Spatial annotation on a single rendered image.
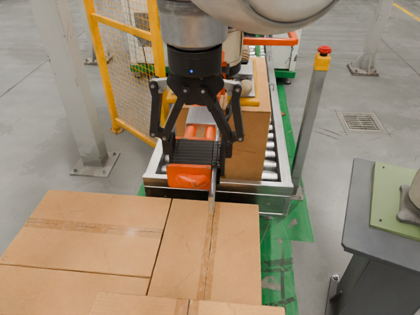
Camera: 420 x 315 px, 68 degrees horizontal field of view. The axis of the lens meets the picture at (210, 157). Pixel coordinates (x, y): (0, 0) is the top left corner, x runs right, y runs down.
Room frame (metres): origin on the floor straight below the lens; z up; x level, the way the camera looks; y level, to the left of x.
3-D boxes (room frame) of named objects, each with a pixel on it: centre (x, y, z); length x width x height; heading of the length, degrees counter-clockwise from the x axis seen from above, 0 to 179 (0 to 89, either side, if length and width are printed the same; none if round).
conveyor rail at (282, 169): (2.18, -0.47, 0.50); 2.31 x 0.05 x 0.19; 174
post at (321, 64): (1.57, -0.59, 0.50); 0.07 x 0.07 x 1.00; 84
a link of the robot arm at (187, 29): (0.42, 0.02, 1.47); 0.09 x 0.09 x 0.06
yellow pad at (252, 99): (1.01, -0.12, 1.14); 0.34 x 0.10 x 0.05; 176
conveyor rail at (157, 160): (2.25, 0.18, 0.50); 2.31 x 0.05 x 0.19; 174
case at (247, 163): (1.40, -0.08, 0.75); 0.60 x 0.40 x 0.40; 175
